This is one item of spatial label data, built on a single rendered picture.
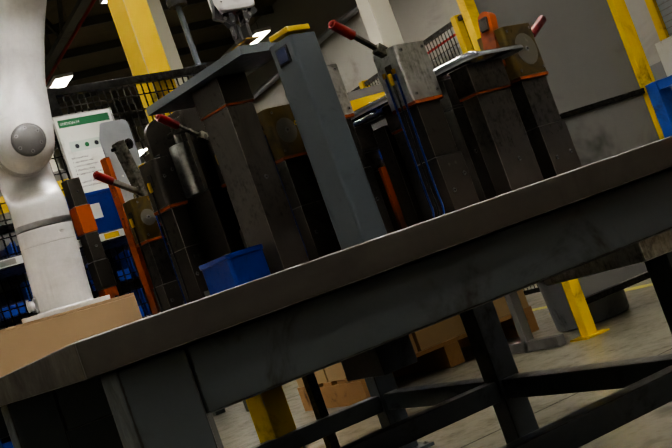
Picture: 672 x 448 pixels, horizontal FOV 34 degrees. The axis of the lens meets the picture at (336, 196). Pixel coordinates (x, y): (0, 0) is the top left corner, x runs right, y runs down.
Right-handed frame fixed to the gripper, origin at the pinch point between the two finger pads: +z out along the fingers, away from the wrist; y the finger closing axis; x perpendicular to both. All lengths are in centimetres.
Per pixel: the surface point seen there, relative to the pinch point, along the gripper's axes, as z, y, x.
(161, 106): 13.6, -29.0, -4.4
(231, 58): 12.8, -25.3, -31.7
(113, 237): 30, -8, 88
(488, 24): 21, 31, -47
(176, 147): 19.5, -15.9, 19.4
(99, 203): 19, -8, 92
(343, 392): 129, 180, 294
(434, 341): 120, 228, 266
